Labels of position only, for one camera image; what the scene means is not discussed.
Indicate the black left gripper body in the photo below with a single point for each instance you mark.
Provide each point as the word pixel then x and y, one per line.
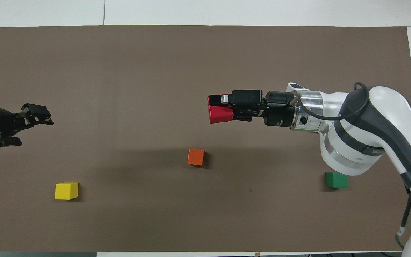
pixel 5 125

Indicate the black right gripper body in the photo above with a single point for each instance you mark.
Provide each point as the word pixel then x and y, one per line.
pixel 280 109

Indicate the red cube block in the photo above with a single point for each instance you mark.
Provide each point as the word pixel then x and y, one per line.
pixel 219 114

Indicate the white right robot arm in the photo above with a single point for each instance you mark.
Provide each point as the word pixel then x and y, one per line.
pixel 387 121

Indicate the orange cube block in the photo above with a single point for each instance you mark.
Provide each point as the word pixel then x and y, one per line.
pixel 196 157

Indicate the yellow cube block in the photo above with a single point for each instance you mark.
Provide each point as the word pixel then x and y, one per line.
pixel 66 191

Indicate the green cube block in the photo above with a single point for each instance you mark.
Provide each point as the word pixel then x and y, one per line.
pixel 336 180

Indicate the brown table mat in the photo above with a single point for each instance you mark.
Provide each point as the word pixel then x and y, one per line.
pixel 155 64

